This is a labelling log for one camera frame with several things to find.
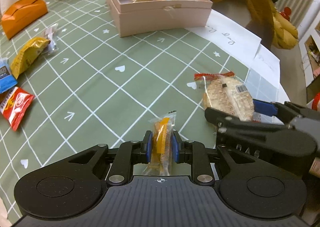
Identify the white paper sheet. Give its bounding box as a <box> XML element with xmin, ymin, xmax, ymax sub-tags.
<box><xmin>188</xmin><ymin>10</ymin><xmax>280</xmax><ymax>88</ymax></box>

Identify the pink cardboard box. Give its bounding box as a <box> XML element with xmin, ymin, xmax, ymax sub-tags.
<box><xmin>106</xmin><ymin>0</ymin><xmax>213</xmax><ymax>37</ymax></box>

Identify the red snack packet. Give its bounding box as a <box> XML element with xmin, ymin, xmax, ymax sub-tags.
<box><xmin>1</xmin><ymin>86</ymin><xmax>35</xmax><ymax>131</ymax></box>

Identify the blue snack packet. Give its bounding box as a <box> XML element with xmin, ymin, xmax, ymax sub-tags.
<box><xmin>0</xmin><ymin>58</ymin><xmax>17</xmax><ymax>94</ymax></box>

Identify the orange tissue box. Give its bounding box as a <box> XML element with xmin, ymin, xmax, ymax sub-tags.
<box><xmin>1</xmin><ymin>0</ymin><xmax>48</xmax><ymax>40</ymax></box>

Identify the green grid tablecloth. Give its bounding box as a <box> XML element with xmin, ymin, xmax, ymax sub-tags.
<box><xmin>1</xmin><ymin>0</ymin><xmax>249</xmax><ymax>222</ymax></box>

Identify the small orange snack packet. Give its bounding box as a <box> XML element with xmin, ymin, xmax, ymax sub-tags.
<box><xmin>142</xmin><ymin>111</ymin><xmax>176</xmax><ymax>176</ymax></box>

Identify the red-trim rice cracker packet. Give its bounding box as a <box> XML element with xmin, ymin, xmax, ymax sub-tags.
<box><xmin>194</xmin><ymin>72</ymin><xmax>254</xmax><ymax>121</ymax></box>

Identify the yellow snack packet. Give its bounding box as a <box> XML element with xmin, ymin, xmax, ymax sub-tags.
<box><xmin>10</xmin><ymin>37</ymin><xmax>50</xmax><ymax>79</ymax></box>

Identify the small clear silver packet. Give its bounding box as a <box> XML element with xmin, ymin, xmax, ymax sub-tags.
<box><xmin>43</xmin><ymin>23</ymin><xmax>59</xmax><ymax>54</ymax></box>

